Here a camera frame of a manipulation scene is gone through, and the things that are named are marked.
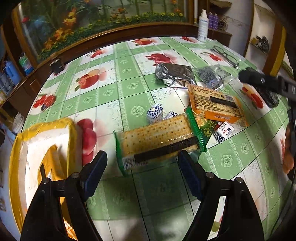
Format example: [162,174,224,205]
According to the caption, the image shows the orange cracker pack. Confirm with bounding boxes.
[187,84,248,126]

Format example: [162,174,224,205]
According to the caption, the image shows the green cracker pack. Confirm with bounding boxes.
[114,108,207,176]

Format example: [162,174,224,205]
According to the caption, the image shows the person right hand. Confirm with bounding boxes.
[282,124,294,174]

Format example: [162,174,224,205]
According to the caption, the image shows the black oval case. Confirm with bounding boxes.
[254,86,279,108]

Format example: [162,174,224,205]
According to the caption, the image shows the black eyeglasses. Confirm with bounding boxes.
[212,46,239,69]

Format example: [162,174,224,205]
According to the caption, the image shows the clear dark snack packet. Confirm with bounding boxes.
[193,65,234,91]

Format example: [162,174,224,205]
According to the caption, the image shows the yellow white tray box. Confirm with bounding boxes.
[9,118,82,230]

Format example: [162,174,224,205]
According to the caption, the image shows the dark green snack packet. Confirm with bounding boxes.
[195,116,218,144]

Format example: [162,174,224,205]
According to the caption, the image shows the white blue candy box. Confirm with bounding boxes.
[213,121,234,143]

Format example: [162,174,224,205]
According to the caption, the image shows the purple bottles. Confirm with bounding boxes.
[208,12,219,30]

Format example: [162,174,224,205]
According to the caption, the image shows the white spray bottle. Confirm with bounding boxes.
[197,9,209,42]

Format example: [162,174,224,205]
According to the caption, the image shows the dark foil packet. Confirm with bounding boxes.
[155,63,196,88]

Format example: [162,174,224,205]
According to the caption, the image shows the blue white candy cube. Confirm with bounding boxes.
[147,103,163,124]

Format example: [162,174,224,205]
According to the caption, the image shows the white plastic bucket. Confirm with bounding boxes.
[12,113,25,135]

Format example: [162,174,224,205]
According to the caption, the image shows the fruit pattern tablecloth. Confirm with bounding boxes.
[25,37,290,240]

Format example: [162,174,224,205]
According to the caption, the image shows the small dark jar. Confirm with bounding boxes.
[49,57,65,75]

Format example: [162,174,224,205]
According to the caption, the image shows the green white refill pouch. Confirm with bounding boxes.
[19,53,34,75]

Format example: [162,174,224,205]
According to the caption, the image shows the blue water jug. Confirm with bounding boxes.
[4,60,21,86]

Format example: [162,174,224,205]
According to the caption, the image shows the flower aquarium display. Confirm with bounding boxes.
[16,0,188,62]

